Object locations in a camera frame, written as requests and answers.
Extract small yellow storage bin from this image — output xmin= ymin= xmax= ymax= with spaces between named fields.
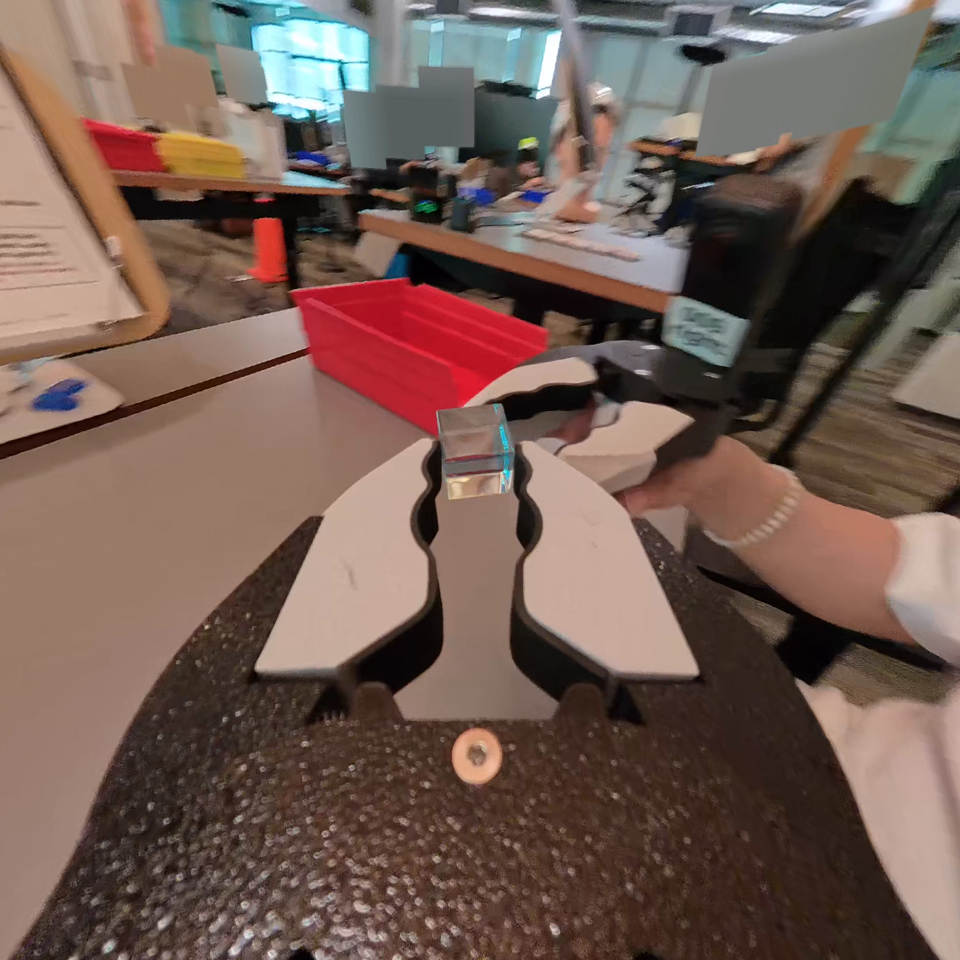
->
xmin=156 ymin=131 xmax=247 ymax=180

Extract paper strips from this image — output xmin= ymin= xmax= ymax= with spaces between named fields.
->
xmin=525 ymin=225 xmax=642 ymax=262

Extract person's right forearm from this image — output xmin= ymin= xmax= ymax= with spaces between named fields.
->
xmin=720 ymin=480 xmax=960 ymax=669

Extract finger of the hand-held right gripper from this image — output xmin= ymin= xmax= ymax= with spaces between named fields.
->
xmin=557 ymin=399 xmax=696 ymax=496
xmin=463 ymin=357 xmax=601 ymax=423

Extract blue plastic clip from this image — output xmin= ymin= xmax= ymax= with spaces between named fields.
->
xmin=31 ymin=378 xmax=90 ymax=414

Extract white pearl bracelet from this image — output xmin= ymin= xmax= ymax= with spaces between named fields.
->
xmin=701 ymin=465 xmax=804 ymax=549

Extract white base board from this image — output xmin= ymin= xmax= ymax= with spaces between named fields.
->
xmin=0 ymin=360 xmax=127 ymax=445

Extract red plastic bin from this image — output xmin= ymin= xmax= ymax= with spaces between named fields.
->
xmin=290 ymin=277 xmax=550 ymax=427

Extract printed instruction sheet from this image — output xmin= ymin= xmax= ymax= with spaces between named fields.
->
xmin=0 ymin=67 xmax=144 ymax=346

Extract orange traffic cone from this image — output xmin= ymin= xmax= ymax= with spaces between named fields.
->
xmin=247 ymin=217 xmax=290 ymax=285

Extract person's right hand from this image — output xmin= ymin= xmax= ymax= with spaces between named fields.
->
xmin=618 ymin=433 xmax=787 ymax=540

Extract person's white shirt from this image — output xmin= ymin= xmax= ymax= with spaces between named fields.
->
xmin=798 ymin=678 xmax=960 ymax=957

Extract clear glass cube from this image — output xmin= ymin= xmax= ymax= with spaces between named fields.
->
xmin=436 ymin=403 xmax=517 ymax=500

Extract small red storage bin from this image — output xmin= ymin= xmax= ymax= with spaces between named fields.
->
xmin=82 ymin=117 xmax=166 ymax=172

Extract white container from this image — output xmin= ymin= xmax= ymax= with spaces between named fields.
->
xmin=225 ymin=105 xmax=290 ymax=181

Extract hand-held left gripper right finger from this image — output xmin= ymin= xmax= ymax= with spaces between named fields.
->
xmin=510 ymin=439 xmax=701 ymax=712

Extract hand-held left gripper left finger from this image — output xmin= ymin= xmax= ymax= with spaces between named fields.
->
xmin=255 ymin=437 xmax=445 ymax=691

